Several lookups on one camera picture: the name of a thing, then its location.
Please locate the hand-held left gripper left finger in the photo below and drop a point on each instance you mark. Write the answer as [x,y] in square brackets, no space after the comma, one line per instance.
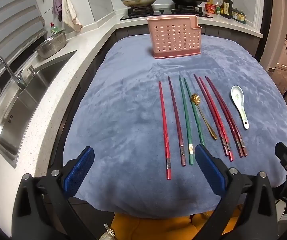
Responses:
[79,170]

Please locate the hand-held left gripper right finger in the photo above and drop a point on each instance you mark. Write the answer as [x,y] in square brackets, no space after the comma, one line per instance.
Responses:
[209,170]

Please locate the green chopstick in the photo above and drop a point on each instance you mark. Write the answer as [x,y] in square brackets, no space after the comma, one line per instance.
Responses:
[185,115]
[193,110]

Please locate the pink perforated utensil holder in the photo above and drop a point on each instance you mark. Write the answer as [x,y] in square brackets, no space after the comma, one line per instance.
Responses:
[174,37]

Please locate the purple chopstick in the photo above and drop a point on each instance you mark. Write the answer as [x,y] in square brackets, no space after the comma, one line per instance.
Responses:
[176,120]

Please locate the beige slipper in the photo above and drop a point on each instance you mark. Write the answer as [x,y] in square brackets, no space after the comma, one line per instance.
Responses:
[107,233]

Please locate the gold flower spoon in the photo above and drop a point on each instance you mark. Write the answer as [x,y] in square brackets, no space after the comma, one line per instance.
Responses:
[196,98]

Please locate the stainless steel sink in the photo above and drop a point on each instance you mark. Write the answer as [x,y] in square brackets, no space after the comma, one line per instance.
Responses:
[21,120]

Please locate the blue plush blanket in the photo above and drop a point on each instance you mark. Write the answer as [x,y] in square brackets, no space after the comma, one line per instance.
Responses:
[123,105]

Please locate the white ceramic soup spoon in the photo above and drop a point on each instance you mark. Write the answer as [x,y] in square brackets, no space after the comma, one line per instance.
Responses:
[237,96]

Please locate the orange pants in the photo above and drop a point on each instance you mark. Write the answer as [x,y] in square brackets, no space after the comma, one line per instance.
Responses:
[153,227]

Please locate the sink soap dispenser pump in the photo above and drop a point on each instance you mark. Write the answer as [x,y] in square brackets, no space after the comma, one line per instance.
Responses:
[32,70]

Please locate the steel colander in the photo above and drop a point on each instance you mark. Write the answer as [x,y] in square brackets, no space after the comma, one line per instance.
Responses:
[51,46]

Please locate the green dish soap bottle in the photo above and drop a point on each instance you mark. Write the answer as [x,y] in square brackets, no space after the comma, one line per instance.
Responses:
[56,29]

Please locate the white hanging towel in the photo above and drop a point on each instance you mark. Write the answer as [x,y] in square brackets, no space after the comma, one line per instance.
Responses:
[69,12]

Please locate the dark soy sauce bottle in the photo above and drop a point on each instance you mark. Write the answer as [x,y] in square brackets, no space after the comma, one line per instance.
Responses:
[228,8]

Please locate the red instant noodle cup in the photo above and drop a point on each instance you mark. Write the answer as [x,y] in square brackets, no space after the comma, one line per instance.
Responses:
[210,8]

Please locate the black gas stove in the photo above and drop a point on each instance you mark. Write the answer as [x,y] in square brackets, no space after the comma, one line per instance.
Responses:
[163,13]

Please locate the white window blinds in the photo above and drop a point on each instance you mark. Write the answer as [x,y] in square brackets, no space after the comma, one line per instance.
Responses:
[8,22]

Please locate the purple hanging cloth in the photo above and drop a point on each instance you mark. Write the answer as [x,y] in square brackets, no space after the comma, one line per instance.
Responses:
[57,5]

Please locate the clear plastic bottle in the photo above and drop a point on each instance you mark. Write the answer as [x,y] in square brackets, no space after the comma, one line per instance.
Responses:
[219,0]

